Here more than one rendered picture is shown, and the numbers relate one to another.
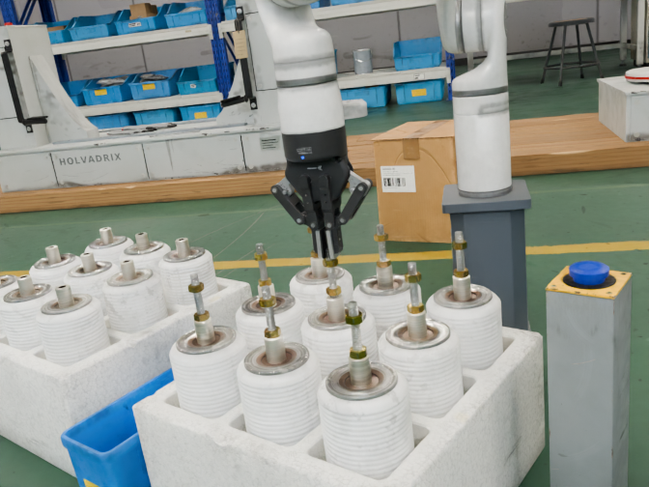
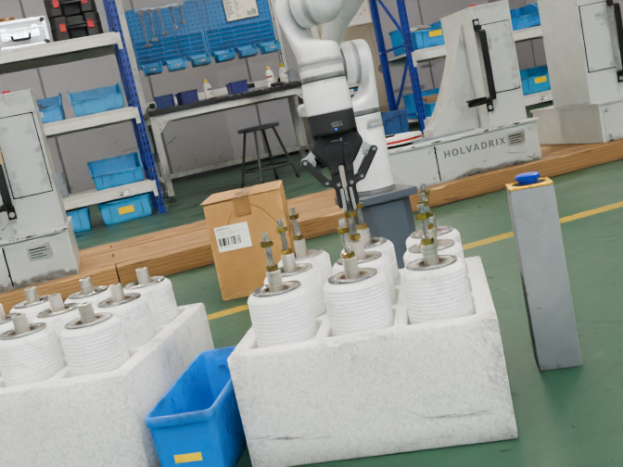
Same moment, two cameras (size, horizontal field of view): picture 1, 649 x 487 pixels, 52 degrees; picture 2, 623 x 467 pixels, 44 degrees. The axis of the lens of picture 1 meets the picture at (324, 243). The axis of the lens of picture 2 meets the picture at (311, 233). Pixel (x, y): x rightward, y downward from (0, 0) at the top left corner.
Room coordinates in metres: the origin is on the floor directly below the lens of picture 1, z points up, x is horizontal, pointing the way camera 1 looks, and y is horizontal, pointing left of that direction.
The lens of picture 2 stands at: (-0.27, 0.64, 0.50)
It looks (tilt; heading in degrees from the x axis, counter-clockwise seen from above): 9 degrees down; 332
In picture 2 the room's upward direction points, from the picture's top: 12 degrees counter-clockwise
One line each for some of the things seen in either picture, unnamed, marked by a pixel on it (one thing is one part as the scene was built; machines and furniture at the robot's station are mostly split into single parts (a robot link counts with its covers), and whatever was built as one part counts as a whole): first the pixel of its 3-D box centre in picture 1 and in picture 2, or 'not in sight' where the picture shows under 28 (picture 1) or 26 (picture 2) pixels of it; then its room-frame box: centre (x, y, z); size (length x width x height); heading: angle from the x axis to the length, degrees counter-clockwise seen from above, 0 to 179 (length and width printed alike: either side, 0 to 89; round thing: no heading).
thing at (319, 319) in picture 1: (336, 317); (359, 258); (0.78, 0.00, 0.25); 0.08 x 0.08 x 0.01
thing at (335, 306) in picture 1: (335, 308); (357, 251); (0.78, 0.00, 0.26); 0.02 x 0.02 x 0.03
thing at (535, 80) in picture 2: not in sight; (525, 82); (4.59, -4.36, 0.36); 0.50 x 0.38 x 0.21; 165
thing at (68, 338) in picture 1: (80, 358); (103, 374); (0.96, 0.40, 0.16); 0.10 x 0.10 x 0.18
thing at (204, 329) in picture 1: (204, 330); (274, 281); (0.76, 0.16, 0.26); 0.02 x 0.02 x 0.03
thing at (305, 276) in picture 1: (320, 274); (302, 255); (0.94, 0.01, 0.25); 0.08 x 0.08 x 0.01
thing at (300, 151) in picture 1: (317, 161); (335, 137); (0.78, 0.00, 0.45); 0.08 x 0.08 x 0.09
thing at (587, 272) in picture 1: (588, 274); (527, 179); (0.65, -0.28, 0.32); 0.04 x 0.04 x 0.02
